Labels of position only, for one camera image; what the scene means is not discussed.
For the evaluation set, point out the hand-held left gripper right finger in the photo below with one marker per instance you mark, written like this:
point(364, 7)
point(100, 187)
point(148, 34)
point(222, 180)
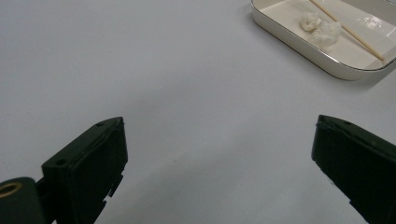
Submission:
point(358, 165)

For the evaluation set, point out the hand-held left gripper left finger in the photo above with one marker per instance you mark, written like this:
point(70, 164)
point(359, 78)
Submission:
point(84, 168)

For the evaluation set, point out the white tray with gold rim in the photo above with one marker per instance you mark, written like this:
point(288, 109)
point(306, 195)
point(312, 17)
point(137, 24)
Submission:
point(348, 53)

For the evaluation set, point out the thin wooden stick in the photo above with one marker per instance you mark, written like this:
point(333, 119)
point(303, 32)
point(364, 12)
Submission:
point(351, 32)

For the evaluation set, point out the large white tissue wad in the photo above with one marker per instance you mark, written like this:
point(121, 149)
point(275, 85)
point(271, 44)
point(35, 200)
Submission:
point(326, 33)

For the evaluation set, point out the small white tissue wad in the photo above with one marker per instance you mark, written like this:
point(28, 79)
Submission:
point(309, 22)

